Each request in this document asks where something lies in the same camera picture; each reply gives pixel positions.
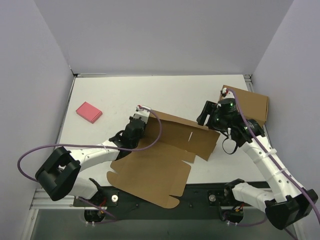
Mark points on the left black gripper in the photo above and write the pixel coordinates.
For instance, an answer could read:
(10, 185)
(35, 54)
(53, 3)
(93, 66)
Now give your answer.
(139, 123)

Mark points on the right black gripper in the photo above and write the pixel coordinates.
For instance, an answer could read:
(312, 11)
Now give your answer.
(208, 114)

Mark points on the brown cardboard box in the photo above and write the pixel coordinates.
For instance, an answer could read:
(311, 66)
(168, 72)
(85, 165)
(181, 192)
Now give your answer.
(171, 145)
(254, 105)

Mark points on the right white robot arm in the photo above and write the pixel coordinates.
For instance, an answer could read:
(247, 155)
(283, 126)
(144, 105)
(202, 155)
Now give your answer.
(288, 201)

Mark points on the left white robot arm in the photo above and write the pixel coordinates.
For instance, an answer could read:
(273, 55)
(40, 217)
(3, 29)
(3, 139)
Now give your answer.
(59, 174)

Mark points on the folded brown cardboard box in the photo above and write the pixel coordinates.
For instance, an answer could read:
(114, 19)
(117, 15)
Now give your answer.
(254, 105)

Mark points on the small pink box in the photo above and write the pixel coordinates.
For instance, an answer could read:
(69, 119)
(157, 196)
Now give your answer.
(89, 112)

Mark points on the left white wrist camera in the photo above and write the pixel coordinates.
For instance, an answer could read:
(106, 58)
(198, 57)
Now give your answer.
(142, 113)

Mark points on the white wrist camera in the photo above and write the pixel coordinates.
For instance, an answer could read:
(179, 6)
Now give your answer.
(225, 93)
(142, 113)

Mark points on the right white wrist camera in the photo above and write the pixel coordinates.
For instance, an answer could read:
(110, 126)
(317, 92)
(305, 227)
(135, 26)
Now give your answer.
(225, 93)

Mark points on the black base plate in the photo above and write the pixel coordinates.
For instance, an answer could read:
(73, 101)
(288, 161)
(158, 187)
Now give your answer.
(204, 201)

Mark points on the aluminium frame rail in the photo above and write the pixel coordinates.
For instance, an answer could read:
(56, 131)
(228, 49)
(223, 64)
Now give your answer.
(42, 201)

